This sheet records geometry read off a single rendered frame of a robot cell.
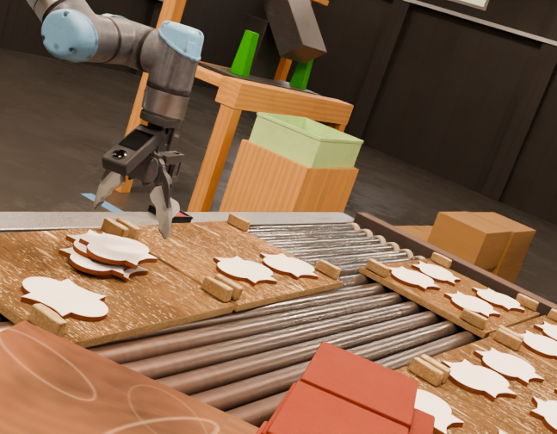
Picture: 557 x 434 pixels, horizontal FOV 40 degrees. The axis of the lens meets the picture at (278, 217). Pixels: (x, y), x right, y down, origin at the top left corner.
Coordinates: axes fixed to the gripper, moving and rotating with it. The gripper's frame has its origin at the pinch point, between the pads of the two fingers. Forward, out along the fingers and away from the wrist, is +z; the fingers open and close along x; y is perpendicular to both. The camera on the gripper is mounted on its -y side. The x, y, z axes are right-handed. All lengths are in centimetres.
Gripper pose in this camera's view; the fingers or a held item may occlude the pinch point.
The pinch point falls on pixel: (126, 225)
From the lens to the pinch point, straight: 134.5
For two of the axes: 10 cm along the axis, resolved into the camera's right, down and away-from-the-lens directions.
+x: -8.9, -3.5, 3.0
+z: -2.9, 9.3, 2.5
